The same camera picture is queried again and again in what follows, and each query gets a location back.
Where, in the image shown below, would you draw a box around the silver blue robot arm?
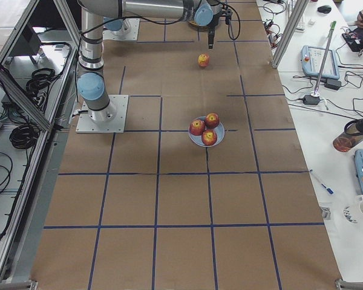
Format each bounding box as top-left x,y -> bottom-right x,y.
77,1 -> 232,122

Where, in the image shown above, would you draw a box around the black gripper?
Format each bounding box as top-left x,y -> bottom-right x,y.
208,4 -> 232,49

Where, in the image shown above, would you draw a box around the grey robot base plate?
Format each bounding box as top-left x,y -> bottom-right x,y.
76,95 -> 129,134

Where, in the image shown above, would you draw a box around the light blue plate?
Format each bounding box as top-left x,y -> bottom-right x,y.
188,116 -> 225,147

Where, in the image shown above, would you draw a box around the black power adapter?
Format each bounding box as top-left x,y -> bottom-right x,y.
302,94 -> 320,106

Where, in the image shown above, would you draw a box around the aluminium frame post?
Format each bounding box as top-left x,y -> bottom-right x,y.
270,0 -> 308,69

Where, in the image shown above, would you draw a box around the red apple on plate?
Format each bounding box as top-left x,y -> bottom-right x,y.
201,129 -> 217,146
189,118 -> 206,136
204,112 -> 220,129

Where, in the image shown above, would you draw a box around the metal rod green tip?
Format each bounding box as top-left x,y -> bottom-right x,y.
310,21 -> 336,99

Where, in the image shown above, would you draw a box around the brown drink bottle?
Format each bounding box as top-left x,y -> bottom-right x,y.
333,118 -> 363,152

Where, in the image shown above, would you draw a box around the red yellow streaked apple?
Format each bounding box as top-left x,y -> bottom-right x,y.
197,53 -> 210,68

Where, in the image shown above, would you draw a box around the black computer mouse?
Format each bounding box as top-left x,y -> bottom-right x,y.
317,5 -> 332,14

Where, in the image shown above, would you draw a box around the blue white pen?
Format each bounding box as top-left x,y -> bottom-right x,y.
309,169 -> 334,195

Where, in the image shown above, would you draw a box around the woven wicker basket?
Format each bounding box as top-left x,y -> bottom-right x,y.
188,21 -> 208,32

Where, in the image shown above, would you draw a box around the coiled black cable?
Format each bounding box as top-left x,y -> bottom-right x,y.
9,122 -> 39,151

